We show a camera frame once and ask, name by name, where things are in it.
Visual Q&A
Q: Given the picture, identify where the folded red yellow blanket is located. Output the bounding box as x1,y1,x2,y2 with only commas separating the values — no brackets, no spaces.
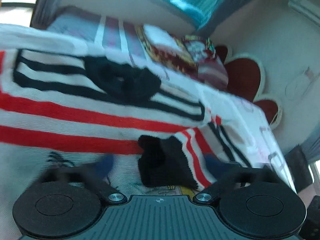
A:
135,25,196,75

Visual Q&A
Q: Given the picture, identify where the folded white cloth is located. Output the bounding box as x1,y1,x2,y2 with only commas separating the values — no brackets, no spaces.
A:
143,24,182,53

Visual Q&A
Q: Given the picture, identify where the red flower-shaped headboard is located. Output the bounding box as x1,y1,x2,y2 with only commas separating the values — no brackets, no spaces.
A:
215,45,283,129

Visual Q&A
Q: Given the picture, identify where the teal cushion on sill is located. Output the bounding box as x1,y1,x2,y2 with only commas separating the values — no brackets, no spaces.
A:
169,0,204,27

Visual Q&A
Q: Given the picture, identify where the white air conditioner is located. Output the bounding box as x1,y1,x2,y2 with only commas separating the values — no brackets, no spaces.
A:
287,0,320,26

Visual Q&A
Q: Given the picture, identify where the striped maroon pillow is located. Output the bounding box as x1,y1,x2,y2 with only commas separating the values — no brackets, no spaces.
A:
183,35,229,90

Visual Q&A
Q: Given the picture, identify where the striped white red black sweater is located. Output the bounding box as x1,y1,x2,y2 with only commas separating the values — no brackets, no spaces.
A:
1,49,252,194

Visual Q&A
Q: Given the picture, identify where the grey curtain left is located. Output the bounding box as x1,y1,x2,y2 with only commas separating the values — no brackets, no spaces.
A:
30,0,61,30

